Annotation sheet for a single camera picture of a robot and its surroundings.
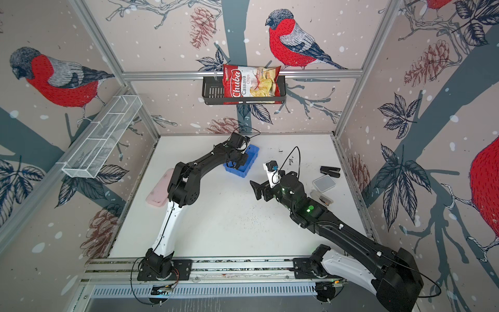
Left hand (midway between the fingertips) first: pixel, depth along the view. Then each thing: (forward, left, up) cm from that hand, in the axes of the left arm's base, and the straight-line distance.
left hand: (247, 153), depth 106 cm
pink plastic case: (-24, +43, -3) cm, 49 cm away
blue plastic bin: (+3, -3, -3) cm, 5 cm away
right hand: (-26, -7, +18) cm, 32 cm away
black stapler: (-10, -45, -3) cm, 47 cm away
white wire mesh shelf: (-23, +58, +26) cm, 68 cm away
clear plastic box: (-16, -41, -4) cm, 44 cm away
